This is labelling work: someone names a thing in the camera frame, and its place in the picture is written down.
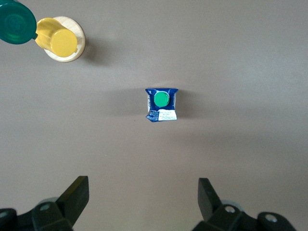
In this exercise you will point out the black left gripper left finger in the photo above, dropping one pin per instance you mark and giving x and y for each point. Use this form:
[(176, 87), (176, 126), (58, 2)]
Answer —
[(69, 202)]

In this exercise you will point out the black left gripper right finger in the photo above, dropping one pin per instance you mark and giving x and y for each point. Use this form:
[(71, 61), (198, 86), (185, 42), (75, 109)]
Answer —
[(209, 199)]

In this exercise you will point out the blue white milk carton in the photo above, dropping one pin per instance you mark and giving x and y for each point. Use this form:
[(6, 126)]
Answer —
[(161, 106)]

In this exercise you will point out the yellow plastic cup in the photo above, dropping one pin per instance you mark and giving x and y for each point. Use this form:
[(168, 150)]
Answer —
[(59, 39)]

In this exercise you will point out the green plastic cup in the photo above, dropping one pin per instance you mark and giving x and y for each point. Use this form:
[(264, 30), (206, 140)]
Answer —
[(15, 24)]

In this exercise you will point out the round wooden mug stand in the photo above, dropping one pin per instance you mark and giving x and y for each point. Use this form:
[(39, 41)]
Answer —
[(78, 51)]

